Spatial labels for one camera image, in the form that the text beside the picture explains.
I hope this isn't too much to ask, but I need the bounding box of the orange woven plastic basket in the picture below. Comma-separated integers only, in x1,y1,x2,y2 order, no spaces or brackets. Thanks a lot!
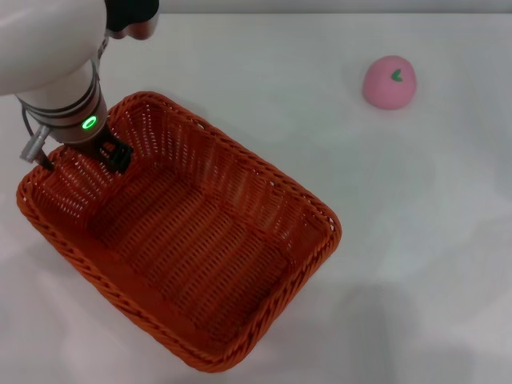
15,90,343,374

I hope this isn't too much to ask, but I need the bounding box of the pink peach toy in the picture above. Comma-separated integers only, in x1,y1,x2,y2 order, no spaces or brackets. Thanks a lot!
362,54,418,111

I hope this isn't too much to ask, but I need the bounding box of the black cable with silver plug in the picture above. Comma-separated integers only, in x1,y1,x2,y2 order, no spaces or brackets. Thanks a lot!
19,104,55,173

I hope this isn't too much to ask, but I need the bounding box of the black camera module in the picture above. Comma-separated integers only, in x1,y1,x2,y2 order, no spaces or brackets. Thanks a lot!
104,0,161,42

